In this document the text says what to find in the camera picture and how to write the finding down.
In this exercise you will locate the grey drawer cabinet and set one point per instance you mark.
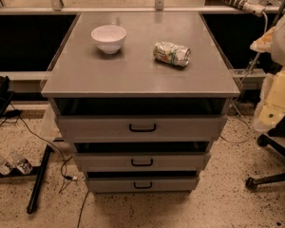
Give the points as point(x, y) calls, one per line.
point(131, 82)

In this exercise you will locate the grey top drawer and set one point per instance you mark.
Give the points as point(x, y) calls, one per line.
point(133, 129)

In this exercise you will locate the grey bottom drawer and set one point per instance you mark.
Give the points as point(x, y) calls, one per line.
point(167, 184)

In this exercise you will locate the grey drawer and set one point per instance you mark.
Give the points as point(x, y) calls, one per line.
point(131, 162)
point(167, 184)
point(133, 129)

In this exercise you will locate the right clear water bottle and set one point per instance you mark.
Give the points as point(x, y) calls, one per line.
point(21, 163)

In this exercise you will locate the clear water bottle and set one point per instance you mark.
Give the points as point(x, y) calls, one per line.
point(21, 163)
point(5, 167)

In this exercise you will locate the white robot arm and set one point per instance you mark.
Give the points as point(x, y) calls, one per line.
point(271, 108)

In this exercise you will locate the grey middle drawer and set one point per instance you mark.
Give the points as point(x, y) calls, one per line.
point(131, 162)

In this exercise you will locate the crushed soda can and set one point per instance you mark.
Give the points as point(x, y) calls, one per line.
point(172, 54)

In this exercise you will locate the black office chair base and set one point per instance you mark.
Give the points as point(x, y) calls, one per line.
point(274, 170)

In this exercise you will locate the left clear water bottle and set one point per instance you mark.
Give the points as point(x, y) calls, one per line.
point(5, 167)

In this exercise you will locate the black metal stand leg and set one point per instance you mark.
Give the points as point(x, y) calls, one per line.
point(39, 173)

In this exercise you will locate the white ceramic bowl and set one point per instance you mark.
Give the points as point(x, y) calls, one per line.
point(109, 39)

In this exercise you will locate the white power strip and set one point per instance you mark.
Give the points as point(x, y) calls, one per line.
point(252, 6)

